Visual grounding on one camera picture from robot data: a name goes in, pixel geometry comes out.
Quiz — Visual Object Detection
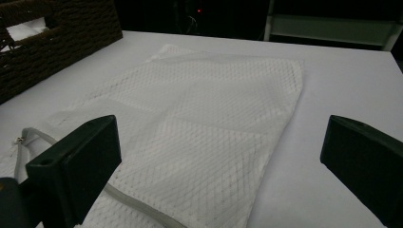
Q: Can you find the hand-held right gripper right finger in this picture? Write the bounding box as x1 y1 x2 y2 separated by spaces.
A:
319 114 403 228

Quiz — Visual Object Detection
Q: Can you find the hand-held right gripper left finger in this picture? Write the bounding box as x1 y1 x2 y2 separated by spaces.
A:
25 114 123 228

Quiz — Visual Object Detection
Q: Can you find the white mesh laundry bag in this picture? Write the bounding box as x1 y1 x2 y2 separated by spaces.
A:
0 43 304 228

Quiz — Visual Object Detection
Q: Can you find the brown woven basket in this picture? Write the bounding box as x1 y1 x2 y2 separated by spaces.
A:
0 0 124 105

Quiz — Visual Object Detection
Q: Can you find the white metal stand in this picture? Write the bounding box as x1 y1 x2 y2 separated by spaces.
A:
263 0 403 52

